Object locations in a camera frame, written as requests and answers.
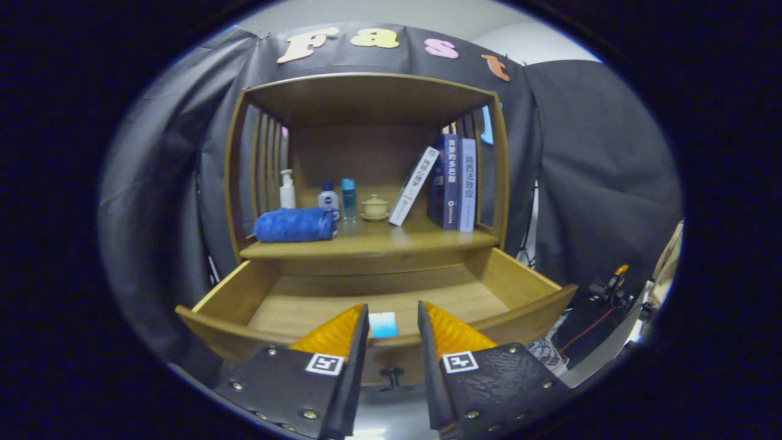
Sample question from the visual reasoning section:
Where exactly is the black box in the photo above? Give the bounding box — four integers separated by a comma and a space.
550, 296, 636, 370

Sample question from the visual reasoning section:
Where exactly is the wooden drawer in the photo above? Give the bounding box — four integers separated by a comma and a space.
176, 247, 578, 392

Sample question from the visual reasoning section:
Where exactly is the black light stand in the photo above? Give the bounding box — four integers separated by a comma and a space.
516, 180, 541, 270

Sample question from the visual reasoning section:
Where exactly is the white pump bottle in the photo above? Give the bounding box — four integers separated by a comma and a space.
279, 169, 296, 210

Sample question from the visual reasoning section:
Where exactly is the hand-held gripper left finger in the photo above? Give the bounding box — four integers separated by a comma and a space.
214, 303, 370, 440

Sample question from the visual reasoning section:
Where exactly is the beige cloth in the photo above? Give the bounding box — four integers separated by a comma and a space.
648, 220, 684, 312

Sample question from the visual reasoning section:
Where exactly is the wooden countertop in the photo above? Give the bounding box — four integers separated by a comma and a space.
239, 211, 500, 260

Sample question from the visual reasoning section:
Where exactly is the white bottle with blue cap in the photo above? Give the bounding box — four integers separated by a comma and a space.
318, 181, 340, 221

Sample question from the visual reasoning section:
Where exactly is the tangle of cables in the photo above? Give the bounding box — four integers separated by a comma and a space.
528, 339, 569, 373

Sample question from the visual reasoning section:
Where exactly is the wooden cabinet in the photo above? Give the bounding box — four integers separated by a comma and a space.
176, 72, 578, 392

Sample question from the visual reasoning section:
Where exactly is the white book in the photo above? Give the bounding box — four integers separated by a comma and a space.
389, 146, 440, 227

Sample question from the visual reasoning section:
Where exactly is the blue rolled towel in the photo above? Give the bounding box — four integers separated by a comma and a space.
253, 207, 338, 243

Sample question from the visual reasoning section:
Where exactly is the dark blue book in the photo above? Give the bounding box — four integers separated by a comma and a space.
427, 134, 460, 230

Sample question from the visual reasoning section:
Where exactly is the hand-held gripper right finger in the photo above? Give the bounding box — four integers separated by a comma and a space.
417, 300, 575, 440

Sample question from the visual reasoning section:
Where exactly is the light purple book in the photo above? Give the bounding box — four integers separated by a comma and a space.
457, 138, 477, 233

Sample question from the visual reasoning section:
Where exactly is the beige lidded teacup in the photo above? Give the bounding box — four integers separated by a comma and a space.
360, 194, 391, 222

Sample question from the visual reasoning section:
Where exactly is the clear blue bottle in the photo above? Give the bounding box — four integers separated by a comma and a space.
341, 178, 357, 223

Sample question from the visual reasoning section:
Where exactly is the black device with orange part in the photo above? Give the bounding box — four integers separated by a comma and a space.
577, 264, 642, 312

